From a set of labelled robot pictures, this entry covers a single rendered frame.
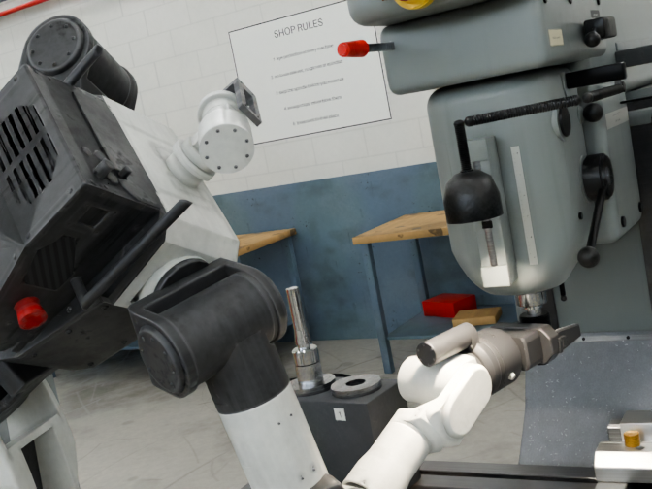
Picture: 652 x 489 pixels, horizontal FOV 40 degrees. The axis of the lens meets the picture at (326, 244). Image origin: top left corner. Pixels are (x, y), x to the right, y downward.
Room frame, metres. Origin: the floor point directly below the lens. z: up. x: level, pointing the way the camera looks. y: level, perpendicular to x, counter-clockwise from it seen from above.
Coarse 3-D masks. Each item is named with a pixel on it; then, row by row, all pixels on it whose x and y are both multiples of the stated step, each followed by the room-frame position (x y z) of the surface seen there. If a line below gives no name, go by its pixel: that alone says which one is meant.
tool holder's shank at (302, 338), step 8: (288, 288) 1.58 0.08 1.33; (296, 288) 1.57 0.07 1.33; (288, 296) 1.57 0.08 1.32; (296, 296) 1.57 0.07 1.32; (288, 304) 1.58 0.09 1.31; (296, 304) 1.57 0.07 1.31; (296, 312) 1.57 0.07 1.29; (296, 320) 1.57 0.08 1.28; (304, 320) 1.57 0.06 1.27; (296, 328) 1.57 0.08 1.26; (304, 328) 1.57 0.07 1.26; (296, 336) 1.57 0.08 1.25; (304, 336) 1.57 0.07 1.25; (296, 344) 1.57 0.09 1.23; (304, 344) 1.57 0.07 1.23
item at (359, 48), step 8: (360, 40) 1.22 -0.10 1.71; (344, 48) 1.18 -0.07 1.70; (352, 48) 1.19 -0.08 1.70; (360, 48) 1.20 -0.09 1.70; (368, 48) 1.22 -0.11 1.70; (376, 48) 1.25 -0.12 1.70; (384, 48) 1.28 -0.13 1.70; (392, 48) 1.30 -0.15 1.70; (344, 56) 1.19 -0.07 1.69; (352, 56) 1.20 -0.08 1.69; (360, 56) 1.22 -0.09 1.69
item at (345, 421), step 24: (312, 384) 1.56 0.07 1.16; (336, 384) 1.53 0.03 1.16; (360, 384) 1.50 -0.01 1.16; (384, 384) 1.52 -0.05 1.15; (312, 408) 1.51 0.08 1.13; (336, 408) 1.48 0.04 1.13; (360, 408) 1.45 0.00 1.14; (384, 408) 1.47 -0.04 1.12; (312, 432) 1.51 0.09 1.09; (336, 432) 1.48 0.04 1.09; (360, 432) 1.45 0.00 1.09; (336, 456) 1.49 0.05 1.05; (360, 456) 1.46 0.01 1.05
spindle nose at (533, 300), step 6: (534, 294) 1.33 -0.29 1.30; (540, 294) 1.33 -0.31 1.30; (546, 294) 1.35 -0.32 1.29; (516, 300) 1.35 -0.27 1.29; (522, 300) 1.34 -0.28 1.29; (528, 300) 1.33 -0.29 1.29; (534, 300) 1.33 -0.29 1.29; (540, 300) 1.33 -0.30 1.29; (546, 300) 1.34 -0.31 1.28; (522, 306) 1.34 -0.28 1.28; (528, 306) 1.33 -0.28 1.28; (534, 306) 1.33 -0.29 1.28
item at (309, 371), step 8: (296, 360) 1.57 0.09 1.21; (304, 360) 1.56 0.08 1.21; (312, 360) 1.56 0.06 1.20; (296, 368) 1.57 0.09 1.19; (304, 368) 1.56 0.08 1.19; (312, 368) 1.56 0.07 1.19; (320, 368) 1.57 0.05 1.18; (304, 376) 1.56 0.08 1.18; (312, 376) 1.56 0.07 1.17; (320, 376) 1.57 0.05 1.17; (304, 384) 1.56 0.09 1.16
